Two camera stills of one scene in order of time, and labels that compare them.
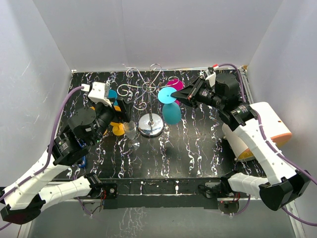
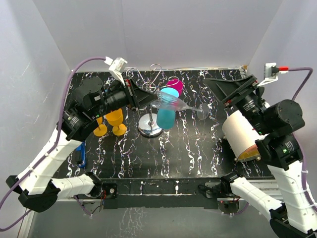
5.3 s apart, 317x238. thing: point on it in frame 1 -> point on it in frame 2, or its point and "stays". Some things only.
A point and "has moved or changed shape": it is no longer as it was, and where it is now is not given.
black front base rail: x=162 y=193 stays
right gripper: x=189 y=94 -> x=226 y=90
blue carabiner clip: x=83 y=158 stays
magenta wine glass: x=177 y=85 stays
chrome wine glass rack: x=150 y=125 stays
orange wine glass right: x=118 y=128 stays
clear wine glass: x=130 y=128 -> x=168 y=102
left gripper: x=123 y=115 -> x=138 y=97
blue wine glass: x=171 y=111 has moved or changed shape
